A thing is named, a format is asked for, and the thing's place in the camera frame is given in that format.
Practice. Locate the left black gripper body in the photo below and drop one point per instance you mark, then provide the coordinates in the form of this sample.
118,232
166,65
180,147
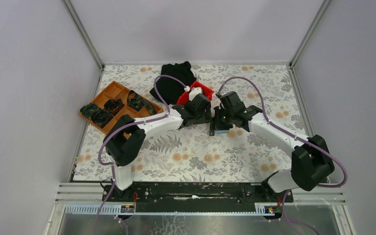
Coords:
202,118

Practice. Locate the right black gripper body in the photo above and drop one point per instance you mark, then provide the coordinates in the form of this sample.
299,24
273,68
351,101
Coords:
223,120

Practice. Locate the grey-green card holder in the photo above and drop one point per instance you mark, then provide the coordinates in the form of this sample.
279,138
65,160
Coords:
219,132

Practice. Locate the red plastic bin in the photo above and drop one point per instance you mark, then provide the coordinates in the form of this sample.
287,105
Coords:
195,89

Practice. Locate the wooden divided organizer tray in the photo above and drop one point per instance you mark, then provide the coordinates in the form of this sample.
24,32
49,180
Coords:
114,99

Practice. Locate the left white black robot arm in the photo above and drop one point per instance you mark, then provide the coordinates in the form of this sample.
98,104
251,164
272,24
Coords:
124,141

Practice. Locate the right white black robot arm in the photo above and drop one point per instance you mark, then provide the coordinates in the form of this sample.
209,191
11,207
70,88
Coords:
310,163

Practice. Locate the floral table mat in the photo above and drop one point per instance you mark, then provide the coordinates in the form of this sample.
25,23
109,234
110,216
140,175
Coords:
190,154

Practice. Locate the black cloth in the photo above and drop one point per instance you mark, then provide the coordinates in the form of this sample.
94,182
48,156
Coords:
171,90

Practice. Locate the rolled dark patterned tie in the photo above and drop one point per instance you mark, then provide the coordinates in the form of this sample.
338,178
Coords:
88,109

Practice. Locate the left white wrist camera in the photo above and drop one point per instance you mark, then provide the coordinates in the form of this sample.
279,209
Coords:
193,94

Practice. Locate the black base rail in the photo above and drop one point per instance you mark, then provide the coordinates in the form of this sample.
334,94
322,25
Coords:
171,197

